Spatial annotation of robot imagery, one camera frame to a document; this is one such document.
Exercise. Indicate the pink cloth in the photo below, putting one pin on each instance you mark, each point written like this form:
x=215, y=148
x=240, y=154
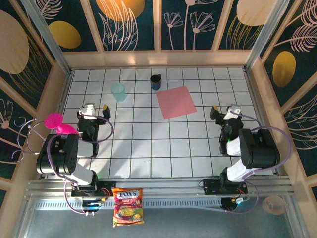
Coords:
x=175, y=102

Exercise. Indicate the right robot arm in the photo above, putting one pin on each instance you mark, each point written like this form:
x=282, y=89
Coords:
x=260, y=148

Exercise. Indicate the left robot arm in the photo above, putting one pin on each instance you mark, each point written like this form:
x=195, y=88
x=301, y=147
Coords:
x=59, y=153

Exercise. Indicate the teal translucent plastic cup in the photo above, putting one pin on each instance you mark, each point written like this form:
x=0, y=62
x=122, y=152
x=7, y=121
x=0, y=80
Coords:
x=118, y=93

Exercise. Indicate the magenta plastic goblet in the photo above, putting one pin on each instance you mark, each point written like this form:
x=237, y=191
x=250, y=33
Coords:
x=54, y=120

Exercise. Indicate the dark blue mug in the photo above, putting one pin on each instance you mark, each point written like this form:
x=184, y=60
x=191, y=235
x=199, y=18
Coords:
x=155, y=84

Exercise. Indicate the translucent round plastic dome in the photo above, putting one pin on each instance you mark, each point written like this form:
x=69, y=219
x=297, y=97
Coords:
x=273, y=204

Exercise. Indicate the Fox's fruit candy bag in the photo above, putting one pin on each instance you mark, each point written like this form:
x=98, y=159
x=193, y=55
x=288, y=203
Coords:
x=127, y=207

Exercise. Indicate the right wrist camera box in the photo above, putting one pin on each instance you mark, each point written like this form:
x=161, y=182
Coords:
x=232, y=111

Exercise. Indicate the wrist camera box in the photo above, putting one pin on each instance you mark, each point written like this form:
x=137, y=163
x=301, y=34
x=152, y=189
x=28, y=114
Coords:
x=232, y=111
x=88, y=109

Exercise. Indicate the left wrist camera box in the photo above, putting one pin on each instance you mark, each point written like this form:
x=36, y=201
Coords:
x=88, y=109

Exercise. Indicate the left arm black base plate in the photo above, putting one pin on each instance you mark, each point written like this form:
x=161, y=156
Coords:
x=109, y=184

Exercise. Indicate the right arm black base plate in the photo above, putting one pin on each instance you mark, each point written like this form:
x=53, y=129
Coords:
x=210, y=187

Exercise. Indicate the aluminium extrusion rail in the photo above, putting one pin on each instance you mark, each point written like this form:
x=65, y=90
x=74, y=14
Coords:
x=168, y=183

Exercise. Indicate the aluminium frame post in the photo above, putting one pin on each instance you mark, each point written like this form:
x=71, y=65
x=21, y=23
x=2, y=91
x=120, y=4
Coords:
x=267, y=32
x=49, y=42

